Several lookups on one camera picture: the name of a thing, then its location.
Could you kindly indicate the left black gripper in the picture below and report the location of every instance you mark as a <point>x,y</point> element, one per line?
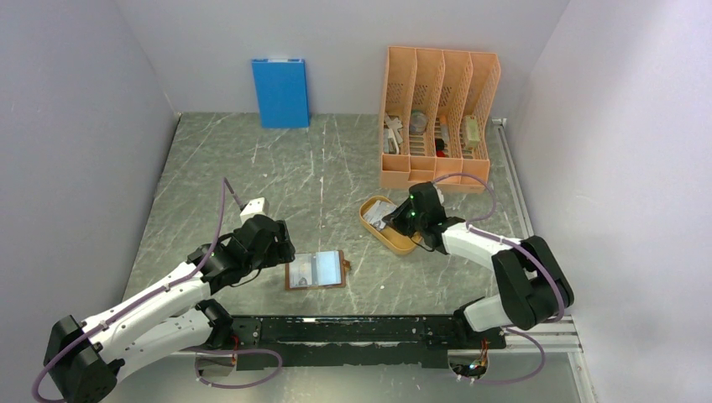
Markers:
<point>281,251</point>

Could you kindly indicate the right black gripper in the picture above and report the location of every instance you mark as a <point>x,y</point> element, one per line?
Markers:
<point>395,220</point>

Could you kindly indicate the brown leather card holder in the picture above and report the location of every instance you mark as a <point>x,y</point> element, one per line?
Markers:
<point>332,269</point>

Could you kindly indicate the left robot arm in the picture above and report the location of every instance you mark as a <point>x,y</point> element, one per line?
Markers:
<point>87,358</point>

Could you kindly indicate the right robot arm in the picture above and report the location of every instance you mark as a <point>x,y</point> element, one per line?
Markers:
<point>532,288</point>

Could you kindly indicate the orange oval tray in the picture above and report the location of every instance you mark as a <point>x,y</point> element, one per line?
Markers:
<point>395,242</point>

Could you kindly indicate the red orange item in organizer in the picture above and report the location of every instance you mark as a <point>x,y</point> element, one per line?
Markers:
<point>441,136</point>

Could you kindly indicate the white parts in organizer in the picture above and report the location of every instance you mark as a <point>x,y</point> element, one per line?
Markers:
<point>394,142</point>

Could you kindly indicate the grey round item in organizer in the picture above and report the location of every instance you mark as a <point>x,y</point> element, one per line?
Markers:
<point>418,122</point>

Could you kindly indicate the green eraser in organizer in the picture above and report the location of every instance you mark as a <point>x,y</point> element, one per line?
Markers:
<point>472,135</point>

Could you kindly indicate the orange desk file organizer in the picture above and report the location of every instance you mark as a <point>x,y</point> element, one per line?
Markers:
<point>435,106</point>

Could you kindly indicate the blue box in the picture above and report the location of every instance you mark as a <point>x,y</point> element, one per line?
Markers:
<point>281,91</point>

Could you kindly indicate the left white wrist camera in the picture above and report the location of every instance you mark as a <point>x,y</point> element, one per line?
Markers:
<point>256,206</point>

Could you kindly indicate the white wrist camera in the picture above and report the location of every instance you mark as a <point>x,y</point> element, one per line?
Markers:
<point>440,195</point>
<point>256,206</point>

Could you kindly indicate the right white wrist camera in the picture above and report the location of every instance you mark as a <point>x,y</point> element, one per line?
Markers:
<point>440,195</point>

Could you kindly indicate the black base frame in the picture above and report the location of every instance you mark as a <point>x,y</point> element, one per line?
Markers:
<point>426,340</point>

